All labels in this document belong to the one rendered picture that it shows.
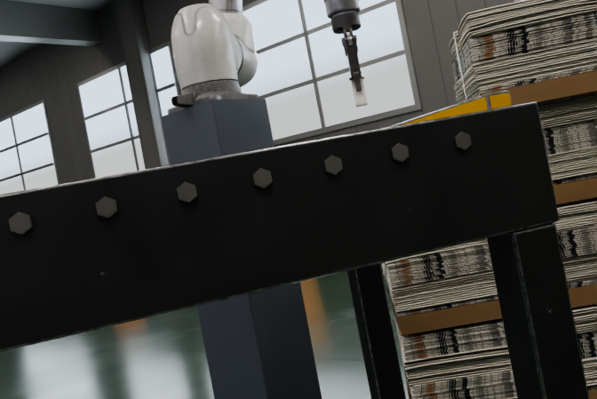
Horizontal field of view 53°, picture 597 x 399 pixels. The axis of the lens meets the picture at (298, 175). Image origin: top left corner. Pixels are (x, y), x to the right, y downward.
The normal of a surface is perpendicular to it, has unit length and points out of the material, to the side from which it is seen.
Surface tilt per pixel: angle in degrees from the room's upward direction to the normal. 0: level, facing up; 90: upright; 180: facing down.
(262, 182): 90
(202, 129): 90
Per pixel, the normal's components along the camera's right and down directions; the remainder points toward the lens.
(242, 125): 0.76, -0.14
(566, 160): -0.10, 0.01
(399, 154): 0.25, -0.05
